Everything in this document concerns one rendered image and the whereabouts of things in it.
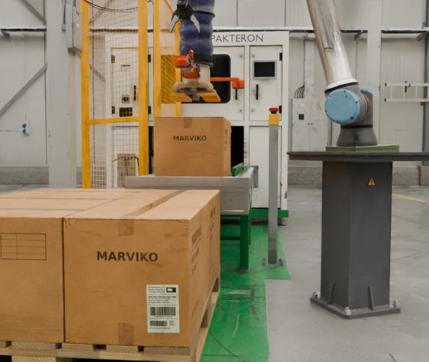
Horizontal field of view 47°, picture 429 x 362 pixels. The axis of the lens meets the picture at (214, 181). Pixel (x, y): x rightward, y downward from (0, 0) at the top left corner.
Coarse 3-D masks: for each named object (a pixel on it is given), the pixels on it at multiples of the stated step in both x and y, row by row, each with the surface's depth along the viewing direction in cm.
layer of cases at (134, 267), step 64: (64, 192) 247; (128, 192) 248; (192, 192) 249; (0, 256) 157; (64, 256) 155; (128, 256) 153; (192, 256) 157; (0, 320) 158; (64, 320) 157; (128, 320) 154; (192, 320) 158
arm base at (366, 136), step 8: (344, 128) 234; (352, 128) 231; (360, 128) 230; (368, 128) 231; (344, 136) 234; (352, 136) 231; (360, 136) 230; (368, 136) 230; (336, 144) 240; (344, 144) 233; (352, 144) 230; (360, 144) 229; (368, 144) 230; (376, 144) 233
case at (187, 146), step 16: (160, 128) 286; (176, 128) 285; (192, 128) 284; (208, 128) 283; (224, 128) 287; (160, 144) 286; (176, 144) 286; (192, 144) 285; (208, 144) 284; (224, 144) 288; (160, 160) 287; (176, 160) 286; (192, 160) 285; (208, 160) 284; (224, 160) 289; (160, 176) 287; (176, 176) 287; (192, 176) 286; (208, 176) 285; (224, 176) 290
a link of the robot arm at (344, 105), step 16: (320, 0) 217; (320, 16) 217; (320, 32) 218; (336, 32) 217; (320, 48) 220; (336, 48) 217; (336, 64) 216; (336, 80) 217; (352, 80) 216; (336, 96) 214; (352, 96) 211; (336, 112) 216; (352, 112) 212
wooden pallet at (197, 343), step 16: (208, 304) 209; (208, 320) 209; (0, 352) 158; (16, 352) 158; (32, 352) 158; (48, 352) 157; (64, 352) 157; (80, 352) 156; (96, 352) 156; (112, 352) 155; (128, 352) 155; (144, 352) 154; (160, 352) 154; (176, 352) 153; (192, 352) 157
